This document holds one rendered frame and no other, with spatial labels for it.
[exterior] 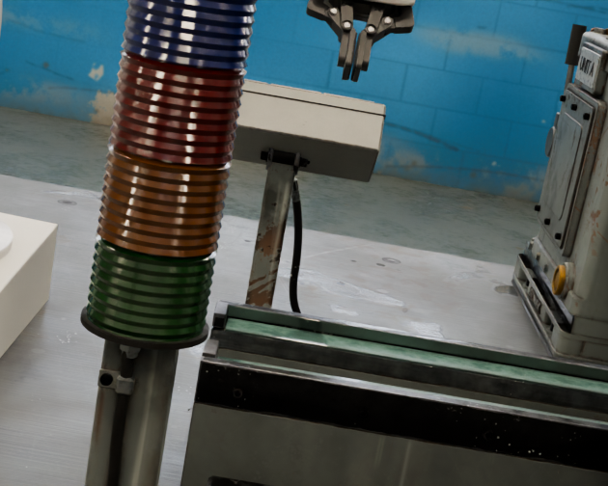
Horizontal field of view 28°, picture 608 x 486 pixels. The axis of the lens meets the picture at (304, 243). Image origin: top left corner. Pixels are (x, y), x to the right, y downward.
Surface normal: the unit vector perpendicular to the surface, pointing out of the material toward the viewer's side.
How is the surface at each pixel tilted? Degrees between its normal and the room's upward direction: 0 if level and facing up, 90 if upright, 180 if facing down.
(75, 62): 90
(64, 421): 0
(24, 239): 3
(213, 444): 90
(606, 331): 90
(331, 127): 52
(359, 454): 90
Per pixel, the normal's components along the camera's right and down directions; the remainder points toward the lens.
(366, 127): 0.09, -0.38
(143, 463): -0.02, 0.25
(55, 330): 0.17, -0.95
